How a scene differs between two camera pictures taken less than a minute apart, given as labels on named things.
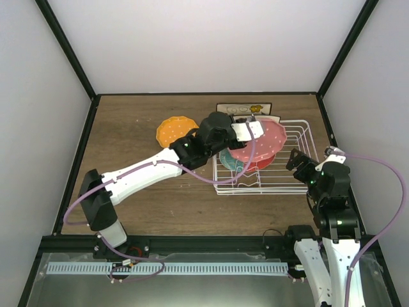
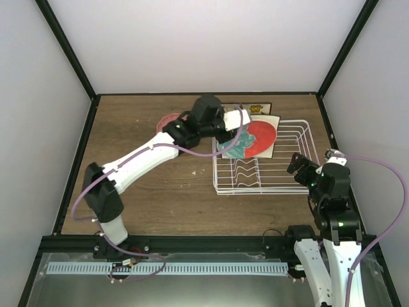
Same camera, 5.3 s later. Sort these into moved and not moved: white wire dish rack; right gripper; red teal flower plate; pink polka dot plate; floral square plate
Moved: pink polka dot plate; red teal flower plate
Not moved: floral square plate; right gripper; white wire dish rack
